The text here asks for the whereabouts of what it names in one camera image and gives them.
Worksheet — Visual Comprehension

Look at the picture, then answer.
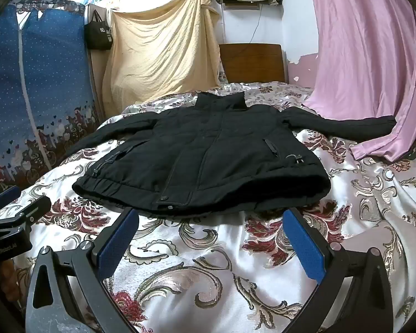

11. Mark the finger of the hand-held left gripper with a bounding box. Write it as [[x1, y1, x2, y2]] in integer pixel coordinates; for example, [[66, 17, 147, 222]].
[[0, 185, 21, 217], [0, 194, 52, 231]]

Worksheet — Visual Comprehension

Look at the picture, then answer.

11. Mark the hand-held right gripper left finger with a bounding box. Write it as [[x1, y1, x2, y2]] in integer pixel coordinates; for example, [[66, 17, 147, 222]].
[[26, 207, 140, 333]]

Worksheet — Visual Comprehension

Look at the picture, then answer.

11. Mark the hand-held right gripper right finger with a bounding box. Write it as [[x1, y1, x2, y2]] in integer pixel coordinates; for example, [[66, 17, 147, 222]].
[[283, 208, 393, 333]]

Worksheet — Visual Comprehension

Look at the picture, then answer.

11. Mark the black jacket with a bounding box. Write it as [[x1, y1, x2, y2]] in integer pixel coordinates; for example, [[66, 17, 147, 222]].
[[70, 91, 397, 220]]

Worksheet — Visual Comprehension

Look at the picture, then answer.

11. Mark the floral satin bedspread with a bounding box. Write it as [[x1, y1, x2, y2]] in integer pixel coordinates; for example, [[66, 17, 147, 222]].
[[0, 81, 416, 333]]

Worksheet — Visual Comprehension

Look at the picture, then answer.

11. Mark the blue fabric wardrobe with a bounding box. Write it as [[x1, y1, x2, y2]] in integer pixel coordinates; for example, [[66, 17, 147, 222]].
[[0, 0, 103, 196]]

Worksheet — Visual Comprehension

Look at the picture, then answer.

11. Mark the brown wooden panel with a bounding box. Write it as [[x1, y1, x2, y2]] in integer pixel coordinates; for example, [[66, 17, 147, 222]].
[[87, 5, 114, 118]]

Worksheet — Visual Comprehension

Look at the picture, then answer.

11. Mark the black hanging bag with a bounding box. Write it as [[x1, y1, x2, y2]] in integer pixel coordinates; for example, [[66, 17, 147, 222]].
[[84, 10, 113, 51]]

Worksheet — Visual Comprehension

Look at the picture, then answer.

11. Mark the wooden headboard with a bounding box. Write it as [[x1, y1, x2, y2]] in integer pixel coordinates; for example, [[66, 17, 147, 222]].
[[219, 43, 288, 84]]

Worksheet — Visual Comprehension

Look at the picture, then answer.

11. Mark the pink curtain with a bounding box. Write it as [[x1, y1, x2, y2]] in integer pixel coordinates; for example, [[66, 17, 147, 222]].
[[303, 0, 416, 162]]

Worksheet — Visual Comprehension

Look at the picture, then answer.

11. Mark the beige hanging cloth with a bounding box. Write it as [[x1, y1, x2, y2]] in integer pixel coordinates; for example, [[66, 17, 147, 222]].
[[102, 0, 222, 112]]

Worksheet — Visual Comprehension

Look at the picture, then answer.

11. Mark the thin wall cable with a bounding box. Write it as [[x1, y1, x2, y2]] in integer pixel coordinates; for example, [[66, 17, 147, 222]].
[[244, 3, 264, 44]]

